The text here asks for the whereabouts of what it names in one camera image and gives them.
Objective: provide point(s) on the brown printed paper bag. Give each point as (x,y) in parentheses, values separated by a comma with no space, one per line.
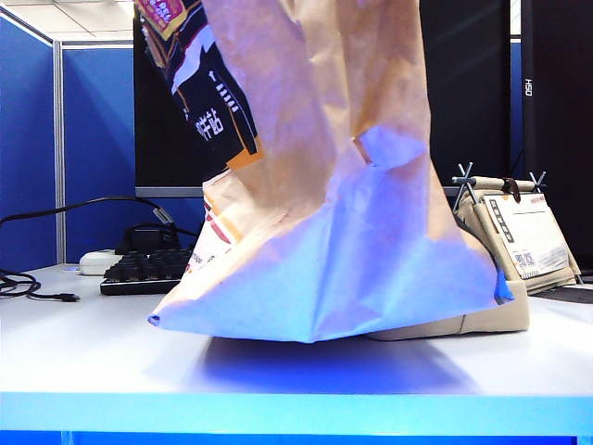
(301,139)

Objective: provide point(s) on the black monitor base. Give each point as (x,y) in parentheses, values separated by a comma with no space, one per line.
(139,238)

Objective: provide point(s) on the large black monitor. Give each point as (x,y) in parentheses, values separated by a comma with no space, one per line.
(157,139)

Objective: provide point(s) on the black computer keyboard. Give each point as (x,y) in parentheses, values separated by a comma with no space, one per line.
(139,275)

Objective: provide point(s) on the beige fabric calendar stand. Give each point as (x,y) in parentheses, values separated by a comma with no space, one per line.
(491,185)

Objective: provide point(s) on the white computer mouse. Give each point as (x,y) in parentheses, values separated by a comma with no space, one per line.
(95,264)

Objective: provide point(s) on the blue rear partition panel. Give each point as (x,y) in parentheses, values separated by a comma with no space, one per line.
(102,139)

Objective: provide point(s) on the beige fabric tray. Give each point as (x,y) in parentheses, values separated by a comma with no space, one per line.
(500,320)

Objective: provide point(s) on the white desk calendar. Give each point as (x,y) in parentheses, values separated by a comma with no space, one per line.
(533,232)

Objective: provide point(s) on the black desk mat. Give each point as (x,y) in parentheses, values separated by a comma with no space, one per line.
(570,295)

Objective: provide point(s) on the blue side partition panel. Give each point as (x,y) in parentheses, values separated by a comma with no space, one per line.
(25,139)

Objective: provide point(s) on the black monitor with HSO logo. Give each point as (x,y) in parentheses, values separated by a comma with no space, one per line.
(565,116)

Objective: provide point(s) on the grey partition post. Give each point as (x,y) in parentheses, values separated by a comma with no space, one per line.
(59,162)

